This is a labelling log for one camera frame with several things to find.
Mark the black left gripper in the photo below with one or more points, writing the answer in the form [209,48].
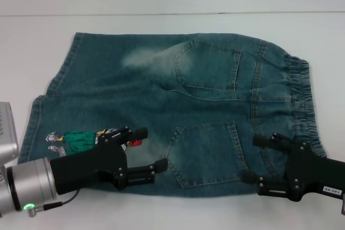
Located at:
[86,168]

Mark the blue denim shorts with embroidery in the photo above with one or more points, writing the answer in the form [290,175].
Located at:
[215,106]

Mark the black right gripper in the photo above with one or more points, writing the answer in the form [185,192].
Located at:
[315,176]

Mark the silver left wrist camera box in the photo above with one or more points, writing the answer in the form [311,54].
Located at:
[6,135]

